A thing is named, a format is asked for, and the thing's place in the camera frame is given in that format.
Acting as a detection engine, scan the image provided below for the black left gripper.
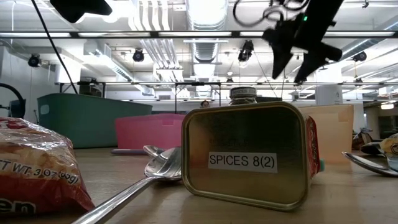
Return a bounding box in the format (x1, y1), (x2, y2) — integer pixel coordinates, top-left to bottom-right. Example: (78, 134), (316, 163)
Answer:
(49, 0), (113, 24)

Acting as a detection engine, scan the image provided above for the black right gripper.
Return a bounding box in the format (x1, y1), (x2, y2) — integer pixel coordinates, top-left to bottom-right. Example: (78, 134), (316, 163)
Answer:
(262, 14), (343, 85)

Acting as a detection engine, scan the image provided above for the green lid spice jar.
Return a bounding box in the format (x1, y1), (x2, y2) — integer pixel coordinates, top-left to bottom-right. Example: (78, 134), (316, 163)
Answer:
(229, 86), (258, 106)

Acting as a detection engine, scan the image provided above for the brown snack packet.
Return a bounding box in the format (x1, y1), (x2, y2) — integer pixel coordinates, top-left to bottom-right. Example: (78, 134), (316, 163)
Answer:
(351, 129), (374, 151)

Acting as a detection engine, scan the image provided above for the teal handled metal utensil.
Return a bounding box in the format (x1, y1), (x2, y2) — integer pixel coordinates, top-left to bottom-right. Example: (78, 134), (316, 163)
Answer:
(341, 151), (398, 178)

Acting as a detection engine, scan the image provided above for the pink plastic bin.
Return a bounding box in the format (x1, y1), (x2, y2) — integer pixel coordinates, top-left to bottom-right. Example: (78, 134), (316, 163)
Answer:
(114, 113), (187, 151)

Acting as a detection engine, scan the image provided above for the purple handled metal spoon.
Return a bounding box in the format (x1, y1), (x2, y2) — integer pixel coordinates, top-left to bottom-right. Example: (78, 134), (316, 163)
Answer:
(110, 148), (149, 156)

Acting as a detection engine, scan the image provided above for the orange red ramen packet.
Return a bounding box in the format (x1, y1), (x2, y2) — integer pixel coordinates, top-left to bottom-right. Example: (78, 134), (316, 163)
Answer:
(0, 116), (96, 215)

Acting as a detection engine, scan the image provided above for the beige plastic bin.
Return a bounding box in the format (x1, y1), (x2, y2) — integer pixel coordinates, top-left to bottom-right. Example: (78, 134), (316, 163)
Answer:
(297, 104), (355, 165)

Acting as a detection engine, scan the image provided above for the red spice tin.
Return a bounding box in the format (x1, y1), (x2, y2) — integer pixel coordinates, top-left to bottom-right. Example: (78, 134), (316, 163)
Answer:
(181, 101), (321, 213)

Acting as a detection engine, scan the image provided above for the teal plastic bin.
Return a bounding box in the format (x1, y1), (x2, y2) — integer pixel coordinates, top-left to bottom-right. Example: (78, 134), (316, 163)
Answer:
(36, 93), (153, 149)

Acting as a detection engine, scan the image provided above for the dark computer monitor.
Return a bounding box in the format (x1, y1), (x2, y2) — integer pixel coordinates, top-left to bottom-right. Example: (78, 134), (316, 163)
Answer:
(9, 98), (27, 118)

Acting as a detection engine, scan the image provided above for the yellow ramen packet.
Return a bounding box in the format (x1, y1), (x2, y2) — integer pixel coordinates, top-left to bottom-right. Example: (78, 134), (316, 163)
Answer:
(360, 133), (398, 156)

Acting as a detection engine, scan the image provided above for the blue bowl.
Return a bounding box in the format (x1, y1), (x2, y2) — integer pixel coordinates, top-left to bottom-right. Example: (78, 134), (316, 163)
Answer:
(386, 154), (398, 172)

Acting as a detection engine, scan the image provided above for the plain steel spoon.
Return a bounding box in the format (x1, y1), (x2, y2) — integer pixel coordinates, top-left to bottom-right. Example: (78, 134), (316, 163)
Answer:
(71, 146), (183, 224)

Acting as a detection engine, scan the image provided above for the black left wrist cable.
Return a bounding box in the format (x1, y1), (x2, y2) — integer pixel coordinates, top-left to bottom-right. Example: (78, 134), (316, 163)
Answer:
(30, 0), (79, 94)

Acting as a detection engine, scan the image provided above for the black overhead frame bar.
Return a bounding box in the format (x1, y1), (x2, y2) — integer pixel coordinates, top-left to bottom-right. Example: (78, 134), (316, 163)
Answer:
(0, 30), (398, 39)

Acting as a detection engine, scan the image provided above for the black distant table frame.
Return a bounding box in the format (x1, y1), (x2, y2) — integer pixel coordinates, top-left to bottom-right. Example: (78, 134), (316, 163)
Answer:
(55, 81), (398, 114)

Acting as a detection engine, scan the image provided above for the silver ceiling ventilation duct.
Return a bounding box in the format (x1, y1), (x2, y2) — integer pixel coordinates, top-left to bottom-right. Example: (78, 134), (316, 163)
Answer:
(185, 0), (230, 63)

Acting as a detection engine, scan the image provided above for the black curved hose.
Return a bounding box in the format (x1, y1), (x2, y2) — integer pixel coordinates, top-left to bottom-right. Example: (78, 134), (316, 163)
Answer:
(0, 82), (26, 108)

